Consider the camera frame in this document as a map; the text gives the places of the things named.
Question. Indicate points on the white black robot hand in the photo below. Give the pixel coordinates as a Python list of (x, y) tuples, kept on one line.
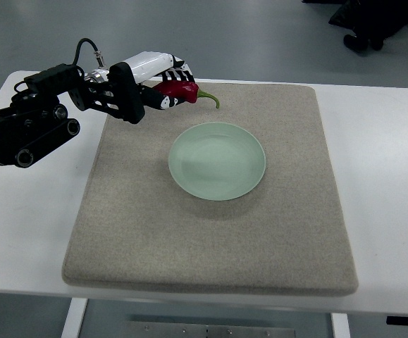
[(167, 67)]

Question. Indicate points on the red pepper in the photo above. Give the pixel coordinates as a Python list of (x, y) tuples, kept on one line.
[(176, 92)]

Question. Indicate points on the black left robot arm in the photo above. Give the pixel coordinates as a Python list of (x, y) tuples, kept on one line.
[(36, 123)]

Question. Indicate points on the light green plate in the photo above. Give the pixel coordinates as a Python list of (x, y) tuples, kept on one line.
[(217, 161)]

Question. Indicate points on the beige fabric mat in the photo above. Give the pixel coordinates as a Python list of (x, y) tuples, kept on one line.
[(239, 199)]

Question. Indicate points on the person's dark legs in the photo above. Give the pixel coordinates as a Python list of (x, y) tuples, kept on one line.
[(364, 35)]

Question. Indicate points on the white table leg left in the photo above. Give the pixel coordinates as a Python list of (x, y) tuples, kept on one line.
[(74, 319)]

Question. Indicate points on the white table leg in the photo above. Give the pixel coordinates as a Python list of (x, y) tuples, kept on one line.
[(74, 319), (340, 325)]

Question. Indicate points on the white table leg right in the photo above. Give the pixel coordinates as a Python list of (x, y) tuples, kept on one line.
[(340, 325)]

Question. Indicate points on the grey metal base plate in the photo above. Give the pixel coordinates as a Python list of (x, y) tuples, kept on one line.
[(186, 330)]

